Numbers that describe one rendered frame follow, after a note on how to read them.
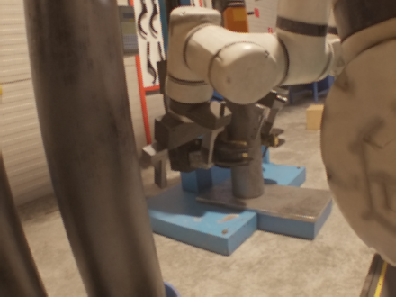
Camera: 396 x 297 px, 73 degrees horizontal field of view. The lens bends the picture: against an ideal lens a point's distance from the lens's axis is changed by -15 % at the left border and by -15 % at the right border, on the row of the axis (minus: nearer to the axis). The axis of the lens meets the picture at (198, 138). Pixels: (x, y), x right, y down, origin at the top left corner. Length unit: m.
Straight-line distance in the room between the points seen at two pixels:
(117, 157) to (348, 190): 0.50
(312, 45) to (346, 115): 0.31
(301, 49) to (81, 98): 0.40
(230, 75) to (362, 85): 0.24
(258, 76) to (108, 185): 0.38
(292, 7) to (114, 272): 0.63
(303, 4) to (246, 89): 0.17
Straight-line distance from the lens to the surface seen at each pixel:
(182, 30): 0.50
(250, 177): 1.97
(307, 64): 0.50
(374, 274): 1.08
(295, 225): 1.83
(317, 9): 0.49
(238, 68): 0.39
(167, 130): 0.56
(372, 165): 0.19
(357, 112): 0.19
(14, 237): 0.59
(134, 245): 0.71
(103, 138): 0.62
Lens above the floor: 0.98
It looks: 12 degrees down
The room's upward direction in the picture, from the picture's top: 7 degrees counter-clockwise
